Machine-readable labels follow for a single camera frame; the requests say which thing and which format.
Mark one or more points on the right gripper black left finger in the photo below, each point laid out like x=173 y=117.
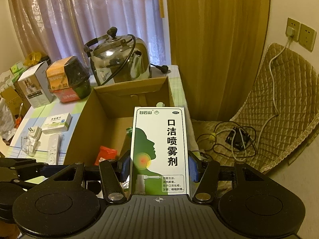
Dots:
x=59 y=206

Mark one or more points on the white plug adapter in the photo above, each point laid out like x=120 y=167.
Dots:
x=34 y=132

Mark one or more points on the black orange food container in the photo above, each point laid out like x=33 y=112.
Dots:
x=68 y=80

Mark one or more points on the clear plastic packaging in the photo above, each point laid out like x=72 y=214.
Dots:
x=29 y=145

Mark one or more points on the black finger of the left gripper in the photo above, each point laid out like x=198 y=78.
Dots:
x=30 y=167
x=16 y=182

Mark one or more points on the crumpled silver plastic bag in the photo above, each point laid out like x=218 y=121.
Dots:
x=7 y=122

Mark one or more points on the double wall socket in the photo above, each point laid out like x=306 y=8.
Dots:
x=304 y=35

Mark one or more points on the green throat spray box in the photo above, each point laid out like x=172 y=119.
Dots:
x=159 y=152

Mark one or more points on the quilted brown chair cushion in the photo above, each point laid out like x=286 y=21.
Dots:
x=280 y=112

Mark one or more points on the purple curtain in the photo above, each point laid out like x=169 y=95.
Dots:
x=60 y=28

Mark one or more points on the open brown cardboard box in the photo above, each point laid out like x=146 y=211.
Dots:
x=109 y=111

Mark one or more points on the white product carton box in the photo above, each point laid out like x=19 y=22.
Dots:
x=34 y=85

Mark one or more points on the red small sachet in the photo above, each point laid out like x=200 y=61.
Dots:
x=104 y=154

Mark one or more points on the silver green foil pouch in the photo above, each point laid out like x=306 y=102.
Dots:
x=127 y=141

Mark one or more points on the brown cardboard boxes stack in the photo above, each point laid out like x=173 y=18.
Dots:
x=14 y=98

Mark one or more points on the stainless steel kettle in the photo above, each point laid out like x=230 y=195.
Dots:
x=117 y=59

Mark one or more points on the white remote control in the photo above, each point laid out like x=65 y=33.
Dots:
x=54 y=144

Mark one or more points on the green tissue packs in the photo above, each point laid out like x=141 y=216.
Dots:
x=18 y=69

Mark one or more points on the white green medicine box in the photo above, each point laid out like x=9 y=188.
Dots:
x=56 y=124

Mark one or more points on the yellow plastic bag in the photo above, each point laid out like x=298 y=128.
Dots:
x=32 y=59

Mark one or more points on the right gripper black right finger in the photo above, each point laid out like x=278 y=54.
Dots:
x=246 y=201

